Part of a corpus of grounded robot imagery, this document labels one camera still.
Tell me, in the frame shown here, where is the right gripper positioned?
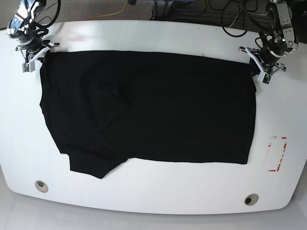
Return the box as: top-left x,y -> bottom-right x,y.
15,39 -> 60,64

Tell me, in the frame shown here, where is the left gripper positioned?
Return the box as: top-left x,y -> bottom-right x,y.
238,46 -> 287,77

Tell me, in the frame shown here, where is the black t-shirt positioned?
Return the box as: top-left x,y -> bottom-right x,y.
40,51 -> 256,178

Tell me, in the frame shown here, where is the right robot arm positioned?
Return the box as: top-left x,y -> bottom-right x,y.
6,0 -> 61,66

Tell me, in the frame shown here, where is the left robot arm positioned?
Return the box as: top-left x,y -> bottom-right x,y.
238,0 -> 299,84

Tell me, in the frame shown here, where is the red tape rectangle marking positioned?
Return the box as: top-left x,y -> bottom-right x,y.
265,136 -> 288,172

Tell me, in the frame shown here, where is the left table grommet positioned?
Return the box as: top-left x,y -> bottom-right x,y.
35,181 -> 48,193

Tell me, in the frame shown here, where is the table grommet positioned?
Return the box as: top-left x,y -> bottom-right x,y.
244,194 -> 259,206
35,181 -> 48,193

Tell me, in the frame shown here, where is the right table grommet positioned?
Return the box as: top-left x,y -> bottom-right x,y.
244,194 -> 259,206

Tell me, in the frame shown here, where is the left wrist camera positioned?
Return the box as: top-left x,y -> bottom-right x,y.
258,72 -> 273,84

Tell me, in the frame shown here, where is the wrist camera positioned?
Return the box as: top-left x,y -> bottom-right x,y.
258,72 -> 273,84
22,62 -> 35,73

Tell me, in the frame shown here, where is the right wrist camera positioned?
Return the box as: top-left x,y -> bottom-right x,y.
22,62 -> 35,73

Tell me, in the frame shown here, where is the yellow cable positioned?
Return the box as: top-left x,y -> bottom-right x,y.
86,0 -> 131,21

